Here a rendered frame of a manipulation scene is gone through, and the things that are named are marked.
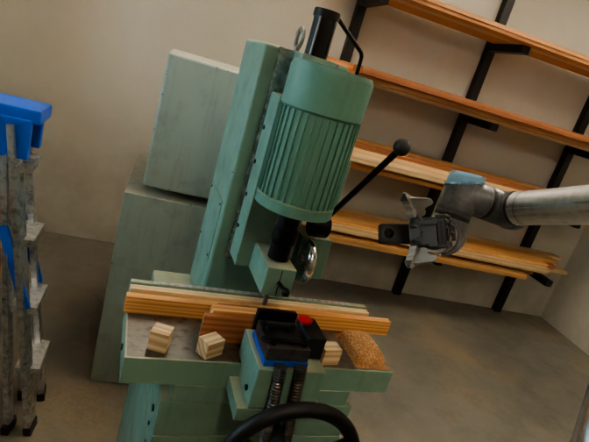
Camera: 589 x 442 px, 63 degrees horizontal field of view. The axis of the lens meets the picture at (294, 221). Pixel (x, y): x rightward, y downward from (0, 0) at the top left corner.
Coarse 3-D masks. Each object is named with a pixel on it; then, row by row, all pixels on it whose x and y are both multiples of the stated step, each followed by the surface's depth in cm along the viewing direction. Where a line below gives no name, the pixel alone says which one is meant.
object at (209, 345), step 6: (204, 336) 98; (210, 336) 99; (216, 336) 99; (198, 342) 98; (204, 342) 97; (210, 342) 97; (216, 342) 97; (222, 342) 99; (198, 348) 98; (204, 348) 97; (210, 348) 97; (216, 348) 98; (222, 348) 99; (204, 354) 97; (210, 354) 97; (216, 354) 99
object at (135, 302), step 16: (128, 304) 104; (144, 304) 105; (160, 304) 106; (176, 304) 107; (192, 304) 108; (208, 304) 110; (320, 320) 120; (336, 320) 122; (352, 320) 123; (368, 320) 125; (384, 320) 127
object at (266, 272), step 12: (252, 252) 118; (264, 252) 113; (252, 264) 117; (264, 264) 109; (276, 264) 109; (288, 264) 111; (264, 276) 107; (276, 276) 107; (288, 276) 108; (264, 288) 107; (276, 288) 108; (288, 288) 109
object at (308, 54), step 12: (324, 12) 105; (336, 12) 105; (312, 24) 108; (324, 24) 106; (336, 24) 107; (312, 36) 107; (324, 36) 106; (312, 48) 107; (324, 48) 108; (312, 60) 107; (324, 60) 108
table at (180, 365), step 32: (128, 320) 102; (160, 320) 105; (192, 320) 109; (128, 352) 93; (192, 352) 98; (224, 352) 101; (192, 384) 98; (224, 384) 100; (352, 384) 110; (384, 384) 113
